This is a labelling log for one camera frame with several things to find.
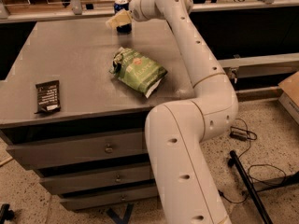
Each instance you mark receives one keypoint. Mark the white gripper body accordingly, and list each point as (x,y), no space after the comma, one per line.
(135,10)

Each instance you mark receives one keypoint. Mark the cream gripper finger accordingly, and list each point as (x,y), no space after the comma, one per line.
(121,18)

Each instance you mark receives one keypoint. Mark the blue pepsi can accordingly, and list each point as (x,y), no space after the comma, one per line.
(119,5)

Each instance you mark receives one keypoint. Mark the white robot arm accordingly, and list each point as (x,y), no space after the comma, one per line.
(175,130)

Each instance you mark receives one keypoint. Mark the green jalapeno chip bag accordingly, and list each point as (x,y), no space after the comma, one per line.
(137,71)

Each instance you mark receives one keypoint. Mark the grey drawer cabinet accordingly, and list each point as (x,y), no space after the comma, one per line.
(79,54)

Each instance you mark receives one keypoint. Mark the top grey drawer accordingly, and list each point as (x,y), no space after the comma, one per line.
(78,149)

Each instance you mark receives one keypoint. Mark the grey drawer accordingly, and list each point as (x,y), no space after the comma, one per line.
(78,149)
(104,198)
(100,178)

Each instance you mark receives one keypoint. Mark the black power adapter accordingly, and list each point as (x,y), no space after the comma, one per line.
(238,136)

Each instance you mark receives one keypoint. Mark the cardboard box at right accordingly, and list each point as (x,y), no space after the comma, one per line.
(290,95)

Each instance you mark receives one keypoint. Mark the black metal stand leg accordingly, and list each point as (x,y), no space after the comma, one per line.
(250,188)

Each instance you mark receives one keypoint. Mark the middle grey drawer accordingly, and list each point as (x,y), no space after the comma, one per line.
(100,178)

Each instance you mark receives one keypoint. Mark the bottom grey drawer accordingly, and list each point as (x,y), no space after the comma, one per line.
(104,198)

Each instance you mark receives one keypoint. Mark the black caster at left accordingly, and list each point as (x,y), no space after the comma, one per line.
(6,213)

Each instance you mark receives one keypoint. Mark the grey metal rail frame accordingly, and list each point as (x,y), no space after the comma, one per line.
(53,11)

